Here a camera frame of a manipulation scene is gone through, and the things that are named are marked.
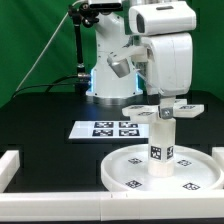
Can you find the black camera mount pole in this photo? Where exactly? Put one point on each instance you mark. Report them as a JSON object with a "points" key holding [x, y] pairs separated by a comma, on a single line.
{"points": [[87, 17]]}

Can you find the white round table top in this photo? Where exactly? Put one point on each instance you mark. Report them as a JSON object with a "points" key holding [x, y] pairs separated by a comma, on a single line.
{"points": [[126, 169]]}

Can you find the white front fence bar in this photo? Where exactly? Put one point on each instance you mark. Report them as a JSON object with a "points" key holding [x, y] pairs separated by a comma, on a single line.
{"points": [[105, 206]]}

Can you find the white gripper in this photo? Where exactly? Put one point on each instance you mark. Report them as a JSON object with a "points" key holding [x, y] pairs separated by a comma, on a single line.
{"points": [[163, 29]]}

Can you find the white left fence block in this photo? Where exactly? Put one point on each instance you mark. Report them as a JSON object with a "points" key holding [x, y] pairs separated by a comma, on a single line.
{"points": [[9, 165]]}

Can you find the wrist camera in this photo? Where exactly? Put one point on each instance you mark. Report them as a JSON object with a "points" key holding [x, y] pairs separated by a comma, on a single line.
{"points": [[125, 59]]}

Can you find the white marker sheet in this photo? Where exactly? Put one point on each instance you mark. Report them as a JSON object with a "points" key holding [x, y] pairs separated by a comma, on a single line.
{"points": [[108, 130]]}

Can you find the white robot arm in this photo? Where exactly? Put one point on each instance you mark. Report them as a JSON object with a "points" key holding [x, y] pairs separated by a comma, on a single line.
{"points": [[113, 33]]}

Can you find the white cross-shaped table base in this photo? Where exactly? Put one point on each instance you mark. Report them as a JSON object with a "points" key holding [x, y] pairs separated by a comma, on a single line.
{"points": [[143, 114]]}

